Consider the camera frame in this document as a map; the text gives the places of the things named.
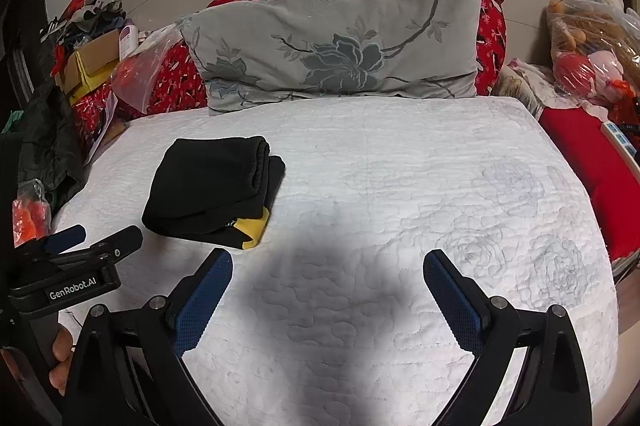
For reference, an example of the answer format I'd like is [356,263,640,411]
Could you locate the beige floral cloth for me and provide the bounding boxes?
[492,59,557,118]

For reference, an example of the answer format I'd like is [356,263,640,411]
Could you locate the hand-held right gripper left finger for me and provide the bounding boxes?
[60,247,234,426]

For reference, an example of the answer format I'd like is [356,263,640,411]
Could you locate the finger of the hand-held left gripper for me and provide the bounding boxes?
[86,225,144,265]
[39,224,87,255]

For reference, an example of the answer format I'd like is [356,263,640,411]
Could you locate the grey floral pillow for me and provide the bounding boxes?
[177,0,487,116]

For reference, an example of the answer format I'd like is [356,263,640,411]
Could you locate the yellow box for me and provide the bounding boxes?
[54,51,119,101]

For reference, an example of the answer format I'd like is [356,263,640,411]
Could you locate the dark green jacket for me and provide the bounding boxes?
[17,79,94,213]

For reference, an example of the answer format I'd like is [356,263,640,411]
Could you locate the white quilted bed cover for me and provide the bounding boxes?
[50,95,621,426]

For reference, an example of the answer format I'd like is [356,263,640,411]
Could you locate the clear plastic bag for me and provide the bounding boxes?
[110,24,187,115]

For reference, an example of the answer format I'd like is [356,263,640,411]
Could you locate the clear bag of plush toys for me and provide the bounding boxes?
[545,0,640,128]

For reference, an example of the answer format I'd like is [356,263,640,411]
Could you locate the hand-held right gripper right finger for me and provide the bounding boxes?
[422,247,594,426]

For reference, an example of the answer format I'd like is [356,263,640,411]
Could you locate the pile of mixed clothes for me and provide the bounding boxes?
[42,0,137,57]

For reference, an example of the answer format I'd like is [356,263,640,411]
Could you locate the brown cardboard box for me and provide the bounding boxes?
[74,29,124,81]

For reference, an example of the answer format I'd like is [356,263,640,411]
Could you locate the black pants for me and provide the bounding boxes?
[141,135,287,253]

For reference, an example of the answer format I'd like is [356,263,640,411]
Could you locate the white power strip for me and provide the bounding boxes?
[599,120,640,160]

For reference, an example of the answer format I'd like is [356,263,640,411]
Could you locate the person's left hand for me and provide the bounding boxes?
[48,325,76,393]

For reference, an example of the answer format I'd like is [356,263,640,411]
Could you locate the bag of orange packets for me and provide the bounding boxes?
[12,179,54,248]

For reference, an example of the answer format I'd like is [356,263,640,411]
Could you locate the white purple bottle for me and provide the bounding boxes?
[119,21,140,60]

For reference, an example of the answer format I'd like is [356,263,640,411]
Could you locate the plain red blanket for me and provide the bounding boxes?
[537,106,640,263]

